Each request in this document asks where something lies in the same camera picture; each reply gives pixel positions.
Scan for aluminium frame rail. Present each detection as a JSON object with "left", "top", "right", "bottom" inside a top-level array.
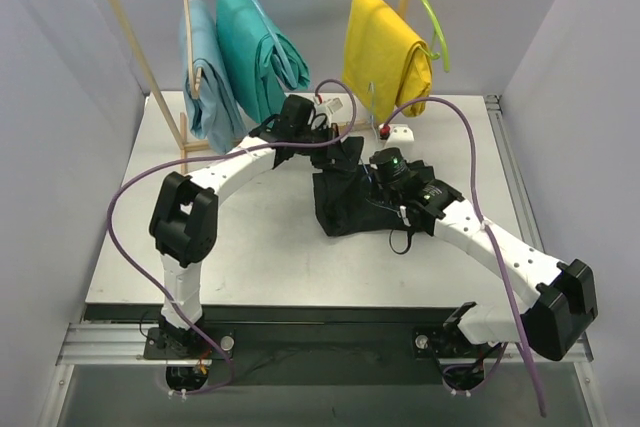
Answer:
[{"left": 54, "top": 94, "right": 609, "bottom": 427}]

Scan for teal trousers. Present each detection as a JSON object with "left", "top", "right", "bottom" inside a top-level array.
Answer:
[{"left": 216, "top": 0, "right": 311, "bottom": 123}]

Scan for light blue wire hanger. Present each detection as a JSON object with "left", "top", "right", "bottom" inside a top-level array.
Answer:
[{"left": 362, "top": 82, "right": 408, "bottom": 216}]

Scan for yellow trousers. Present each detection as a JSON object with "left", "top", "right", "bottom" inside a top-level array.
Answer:
[{"left": 342, "top": 0, "right": 432, "bottom": 123}]

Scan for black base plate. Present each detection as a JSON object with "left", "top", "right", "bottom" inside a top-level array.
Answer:
[{"left": 143, "top": 306, "right": 501, "bottom": 393}]

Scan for light blue trousers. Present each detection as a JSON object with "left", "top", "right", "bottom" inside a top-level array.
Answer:
[{"left": 178, "top": 0, "right": 247, "bottom": 154}]

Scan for teal plastic hanger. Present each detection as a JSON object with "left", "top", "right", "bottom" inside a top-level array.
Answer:
[{"left": 207, "top": 0, "right": 301, "bottom": 91}]

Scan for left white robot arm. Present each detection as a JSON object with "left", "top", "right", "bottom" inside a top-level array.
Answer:
[{"left": 149, "top": 95, "right": 343, "bottom": 358}]

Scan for wooden hanger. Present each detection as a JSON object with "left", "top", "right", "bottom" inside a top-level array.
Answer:
[{"left": 182, "top": 0, "right": 204, "bottom": 100}]

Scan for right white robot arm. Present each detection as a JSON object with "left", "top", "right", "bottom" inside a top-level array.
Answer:
[{"left": 368, "top": 124, "right": 598, "bottom": 361}]

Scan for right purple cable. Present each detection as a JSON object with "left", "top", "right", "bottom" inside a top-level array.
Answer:
[{"left": 382, "top": 95, "right": 549, "bottom": 418}]

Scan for black denim trousers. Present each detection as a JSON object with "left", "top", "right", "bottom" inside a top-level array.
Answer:
[{"left": 312, "top": 137, "right": 463, "bottom": 237}]

